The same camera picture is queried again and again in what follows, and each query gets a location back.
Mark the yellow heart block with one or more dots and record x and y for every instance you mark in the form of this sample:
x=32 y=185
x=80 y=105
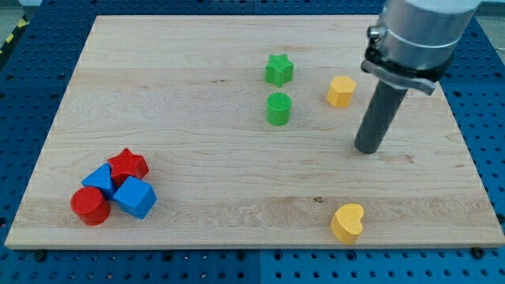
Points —
x=346 y=223

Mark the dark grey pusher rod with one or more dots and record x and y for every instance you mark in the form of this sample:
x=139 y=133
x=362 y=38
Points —
x=380 y=113

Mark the red cylinder block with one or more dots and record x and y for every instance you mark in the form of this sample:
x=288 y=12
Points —
x=90 y=206

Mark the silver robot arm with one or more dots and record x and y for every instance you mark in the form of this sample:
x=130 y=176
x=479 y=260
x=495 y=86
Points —
x=413 y=42

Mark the blue triangle block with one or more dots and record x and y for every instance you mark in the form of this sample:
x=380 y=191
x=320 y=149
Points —
x=102 y=180

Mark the green star block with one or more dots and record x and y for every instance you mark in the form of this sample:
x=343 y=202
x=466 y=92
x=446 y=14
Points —
x=279 y=70

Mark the green cylinder block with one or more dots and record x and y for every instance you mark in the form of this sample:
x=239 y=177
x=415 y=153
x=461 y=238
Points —
x=278 y=106

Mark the wooden board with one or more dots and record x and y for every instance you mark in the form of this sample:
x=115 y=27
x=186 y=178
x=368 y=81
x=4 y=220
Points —
x=189 y=94

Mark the blue cube block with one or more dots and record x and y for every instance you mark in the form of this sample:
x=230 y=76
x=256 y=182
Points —
x=135 y=197

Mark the red star block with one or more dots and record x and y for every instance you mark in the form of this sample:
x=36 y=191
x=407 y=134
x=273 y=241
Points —
x=126 y=164

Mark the yellow hexagon block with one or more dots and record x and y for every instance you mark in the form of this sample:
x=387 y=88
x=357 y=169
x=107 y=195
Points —
x=341 y=91

